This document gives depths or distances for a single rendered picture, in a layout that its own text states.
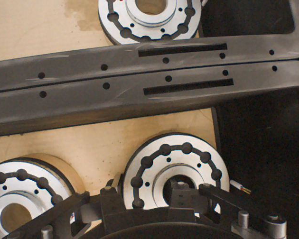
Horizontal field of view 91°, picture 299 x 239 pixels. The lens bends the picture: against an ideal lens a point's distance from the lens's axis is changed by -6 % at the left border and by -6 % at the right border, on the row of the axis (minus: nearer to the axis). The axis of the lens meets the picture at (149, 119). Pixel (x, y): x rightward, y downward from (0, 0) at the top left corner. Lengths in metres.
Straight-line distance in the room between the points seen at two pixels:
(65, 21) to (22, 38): 0.05
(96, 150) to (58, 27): 0.14
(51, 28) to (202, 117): 0.20
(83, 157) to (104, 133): 0.03
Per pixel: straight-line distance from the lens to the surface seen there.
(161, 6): 0.20
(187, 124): 0.18
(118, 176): 0.16
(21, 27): 0.24
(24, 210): 0.22
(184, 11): 0.19
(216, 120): 0.20
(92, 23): 0.21
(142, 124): 0.17
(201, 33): 0.22
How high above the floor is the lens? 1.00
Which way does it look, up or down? 85 degrees down
